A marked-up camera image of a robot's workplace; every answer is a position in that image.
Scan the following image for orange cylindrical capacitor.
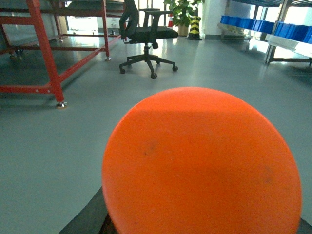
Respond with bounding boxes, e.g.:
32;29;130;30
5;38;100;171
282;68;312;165
102;87;302;234

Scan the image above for yellow black striped bollard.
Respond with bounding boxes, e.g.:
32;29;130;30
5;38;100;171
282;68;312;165
186;8;202;40

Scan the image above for black office chair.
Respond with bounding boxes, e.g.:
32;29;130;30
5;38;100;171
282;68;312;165
119;0;178;79

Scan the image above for potted green plant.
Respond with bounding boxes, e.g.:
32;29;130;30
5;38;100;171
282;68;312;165
164;0;205;37

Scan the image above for metal side shelf rack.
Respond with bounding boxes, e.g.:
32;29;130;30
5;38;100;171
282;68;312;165
218;0;312;66

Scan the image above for blue bins on side rack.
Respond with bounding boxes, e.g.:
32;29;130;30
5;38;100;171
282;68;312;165
220;16;312;44

